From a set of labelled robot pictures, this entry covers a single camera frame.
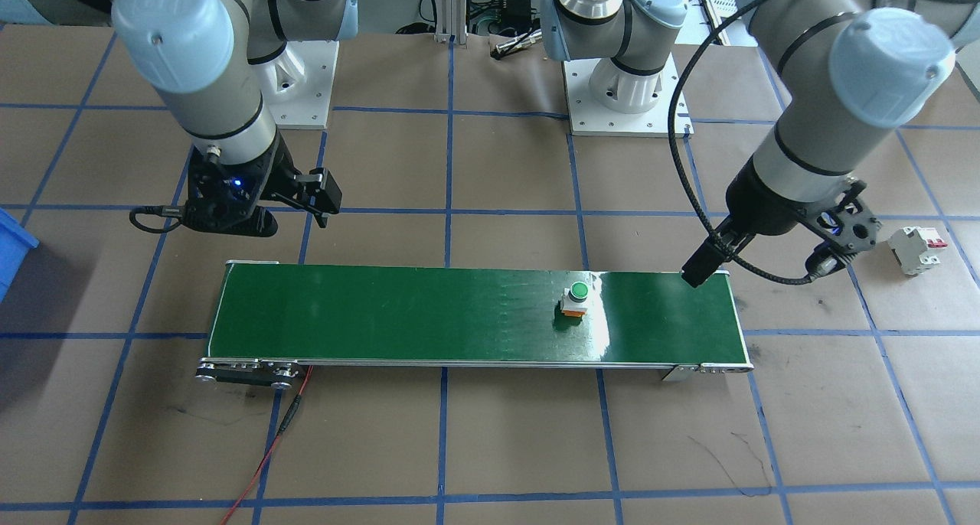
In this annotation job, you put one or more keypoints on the green push button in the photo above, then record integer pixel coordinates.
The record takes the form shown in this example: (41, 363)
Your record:
(574, 299)

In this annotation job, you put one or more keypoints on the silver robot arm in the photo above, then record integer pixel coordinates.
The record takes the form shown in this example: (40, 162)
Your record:
(842, 73)
(207, 58)

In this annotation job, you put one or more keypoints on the white circuit breaker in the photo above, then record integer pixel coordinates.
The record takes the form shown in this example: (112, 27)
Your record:
(915, 251)

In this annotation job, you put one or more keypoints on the green conveyor belt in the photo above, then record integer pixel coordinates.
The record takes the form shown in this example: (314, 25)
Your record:
(429, 318)

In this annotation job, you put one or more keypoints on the black power adapter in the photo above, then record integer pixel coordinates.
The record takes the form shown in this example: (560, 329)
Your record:
(517, 10)

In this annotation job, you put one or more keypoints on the blue plastic bin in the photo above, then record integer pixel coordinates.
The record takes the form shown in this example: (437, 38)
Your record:
(11, 249)

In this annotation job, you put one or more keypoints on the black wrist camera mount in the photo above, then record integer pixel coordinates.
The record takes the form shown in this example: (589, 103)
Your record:
(850, 226)
(222, 203)

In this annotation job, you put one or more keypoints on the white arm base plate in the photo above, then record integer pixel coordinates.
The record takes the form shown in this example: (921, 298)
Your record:
(635, 119)
(306, 81)

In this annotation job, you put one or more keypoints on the metal frame bar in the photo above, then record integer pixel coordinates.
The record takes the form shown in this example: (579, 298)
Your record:
(452, 8)

